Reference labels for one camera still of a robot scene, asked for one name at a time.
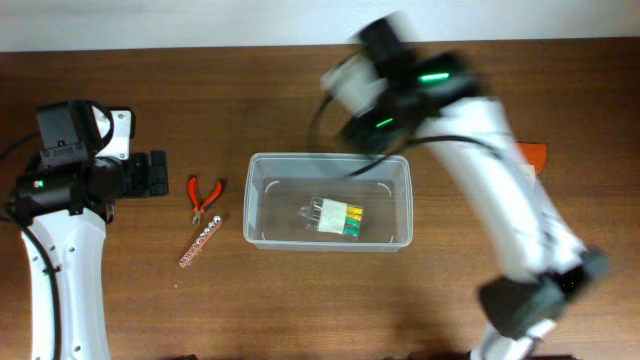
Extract clear case of screwdrivers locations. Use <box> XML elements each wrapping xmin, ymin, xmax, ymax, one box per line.
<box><xmin>299</xmin><ymin>197</ymin><xmax>364</xmax><ymax>238</ymax></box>

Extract orange scraper with wooden handle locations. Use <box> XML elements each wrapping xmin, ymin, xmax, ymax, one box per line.
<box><xmin>518</xmin><ymin>142</ymin><xmax>548</xmax><ymax>175</ymax></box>

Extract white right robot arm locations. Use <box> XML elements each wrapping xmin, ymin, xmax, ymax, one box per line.
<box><xmin>321</xmin><ymin>16</ymin><xmax>610</xmax><ymax>360</ymax></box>

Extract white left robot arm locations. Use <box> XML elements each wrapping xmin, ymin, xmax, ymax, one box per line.
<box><xmin>7</xmin><ymin>100</ymin><xmax>169</xmax><ymax>359</ymax></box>

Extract clear plastic container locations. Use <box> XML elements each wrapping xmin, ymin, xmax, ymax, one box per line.
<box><xmin>243</xmin><ymin>153</ymin><xmax>414</xmax><ymax>252</ymax></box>

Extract orange handled cutting pliers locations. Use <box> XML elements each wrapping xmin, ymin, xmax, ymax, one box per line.
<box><xmin>187</xmin><ymin>176</ymin><xmax>224</xmax><ymax>225</ymax></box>

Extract orange socket bit rail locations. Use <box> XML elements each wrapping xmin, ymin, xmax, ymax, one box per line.
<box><xmin>178</xmin><ymin>215</ymin><xmax>223</xmax><ymax>269</ymax></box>

